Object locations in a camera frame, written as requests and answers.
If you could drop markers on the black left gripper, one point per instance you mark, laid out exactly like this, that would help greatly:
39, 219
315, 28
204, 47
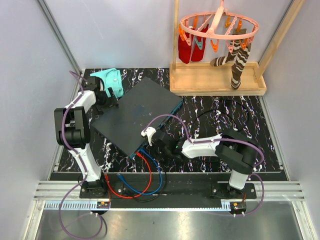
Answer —
111, 102

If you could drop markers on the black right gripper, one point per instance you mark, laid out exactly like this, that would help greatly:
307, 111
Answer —
152, 148

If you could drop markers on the dark grey network switch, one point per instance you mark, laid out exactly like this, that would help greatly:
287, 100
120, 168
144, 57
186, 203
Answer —
122, 125

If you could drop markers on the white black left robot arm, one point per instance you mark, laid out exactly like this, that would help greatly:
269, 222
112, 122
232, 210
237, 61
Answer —
72, 131

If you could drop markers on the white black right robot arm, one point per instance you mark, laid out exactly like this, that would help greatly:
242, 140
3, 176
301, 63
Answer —
233, 148

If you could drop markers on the folded teal cloth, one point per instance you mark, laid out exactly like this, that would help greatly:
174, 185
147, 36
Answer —
112, 79

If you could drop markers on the wooden rack with tray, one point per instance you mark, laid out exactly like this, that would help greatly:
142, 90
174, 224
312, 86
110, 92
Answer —
201, 79

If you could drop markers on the red sock left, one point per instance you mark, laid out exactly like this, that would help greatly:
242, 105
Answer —
184, 50

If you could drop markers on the red sock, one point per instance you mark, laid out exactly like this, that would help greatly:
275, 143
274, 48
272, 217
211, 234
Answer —
199, 49
184, 50

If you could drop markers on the red sock right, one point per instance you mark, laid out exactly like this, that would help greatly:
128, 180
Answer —
199, 49

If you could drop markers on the brown striped sock rear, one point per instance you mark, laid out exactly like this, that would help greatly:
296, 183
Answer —
219, 61

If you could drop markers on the brown striped sock long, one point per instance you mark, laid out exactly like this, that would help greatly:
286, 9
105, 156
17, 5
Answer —
240, 60

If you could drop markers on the pink round clip hanger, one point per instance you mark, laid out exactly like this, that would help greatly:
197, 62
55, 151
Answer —
217, 26

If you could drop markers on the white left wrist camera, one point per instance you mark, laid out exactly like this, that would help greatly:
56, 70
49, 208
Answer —
101, 85

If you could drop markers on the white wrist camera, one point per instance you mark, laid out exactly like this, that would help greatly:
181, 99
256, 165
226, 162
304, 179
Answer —
148, 133
101, 85

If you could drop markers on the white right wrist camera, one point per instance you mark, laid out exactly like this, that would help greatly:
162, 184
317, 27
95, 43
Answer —
148, 133

